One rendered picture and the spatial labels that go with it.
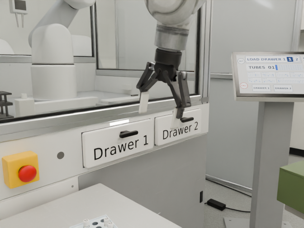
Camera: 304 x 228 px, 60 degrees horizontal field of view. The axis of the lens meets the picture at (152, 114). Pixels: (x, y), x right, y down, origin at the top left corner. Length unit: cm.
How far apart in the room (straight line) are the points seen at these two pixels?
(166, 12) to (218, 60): 200
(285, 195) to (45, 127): 67
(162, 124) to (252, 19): 158
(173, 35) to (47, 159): 48
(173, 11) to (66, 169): 54
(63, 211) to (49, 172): 12
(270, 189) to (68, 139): 131
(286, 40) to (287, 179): 163
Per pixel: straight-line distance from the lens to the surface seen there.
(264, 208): 183
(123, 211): 72
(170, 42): 71
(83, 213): 73
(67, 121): 79
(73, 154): 82
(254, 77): 155
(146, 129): 96
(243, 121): 245
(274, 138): 168
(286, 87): 156
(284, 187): 81
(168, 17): 54
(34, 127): 76
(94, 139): 83
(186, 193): 130
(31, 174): 70
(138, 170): 101
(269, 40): 234
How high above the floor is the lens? 113
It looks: 11 degrees down
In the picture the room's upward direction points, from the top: straight up
